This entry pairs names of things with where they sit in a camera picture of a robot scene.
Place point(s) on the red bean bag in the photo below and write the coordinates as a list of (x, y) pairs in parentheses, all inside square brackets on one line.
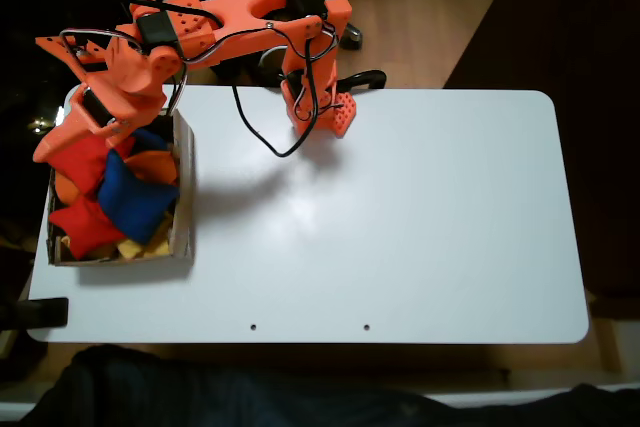
[(80, 167), (85, 227)]

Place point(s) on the large blue bean bag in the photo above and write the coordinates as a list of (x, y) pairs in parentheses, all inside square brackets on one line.
[(132, 197)]

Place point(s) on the brown cardboard box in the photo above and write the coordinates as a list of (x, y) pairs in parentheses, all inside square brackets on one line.
[(182, 197)]

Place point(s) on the yellow bean bag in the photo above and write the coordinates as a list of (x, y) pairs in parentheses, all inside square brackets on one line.
[(132, 249)]

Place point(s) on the black table clamp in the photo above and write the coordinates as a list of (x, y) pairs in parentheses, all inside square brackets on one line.
[(45, 312)]

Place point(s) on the person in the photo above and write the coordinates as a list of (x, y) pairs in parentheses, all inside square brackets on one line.
[(200, 397)]

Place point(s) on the orange camera mount plate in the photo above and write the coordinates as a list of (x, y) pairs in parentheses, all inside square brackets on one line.
[(55, 47)]

